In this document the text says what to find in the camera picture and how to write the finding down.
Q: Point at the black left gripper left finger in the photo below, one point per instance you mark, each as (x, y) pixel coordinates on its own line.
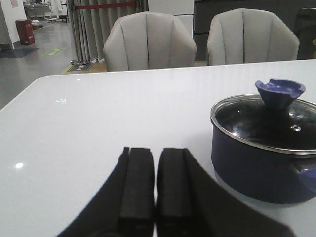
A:
(124, 205)

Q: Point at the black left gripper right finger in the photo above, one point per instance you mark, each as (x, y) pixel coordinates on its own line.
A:
(191, 204)

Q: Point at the glass lid with blue knob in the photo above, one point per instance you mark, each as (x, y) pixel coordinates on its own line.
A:
(275, 119)

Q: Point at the dark blue saucepan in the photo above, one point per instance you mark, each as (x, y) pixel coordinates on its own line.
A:
(266, 159)

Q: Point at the left beige upholstered chair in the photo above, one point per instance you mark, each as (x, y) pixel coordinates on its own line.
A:
(148, 40)

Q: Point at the beige upholstered chair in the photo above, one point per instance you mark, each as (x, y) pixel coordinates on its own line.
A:
(249, 36)
(148, 40)

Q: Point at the right beige upholstered chair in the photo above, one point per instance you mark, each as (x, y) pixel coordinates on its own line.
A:
(249, 36)

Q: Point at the grey pleated curtain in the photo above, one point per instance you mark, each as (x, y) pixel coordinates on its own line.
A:
(90, 28)

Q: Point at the white refrigerator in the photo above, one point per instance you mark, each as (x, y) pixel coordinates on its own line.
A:
(183, 9)

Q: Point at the red barrier belt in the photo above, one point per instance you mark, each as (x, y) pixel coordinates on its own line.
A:
(102, 6)

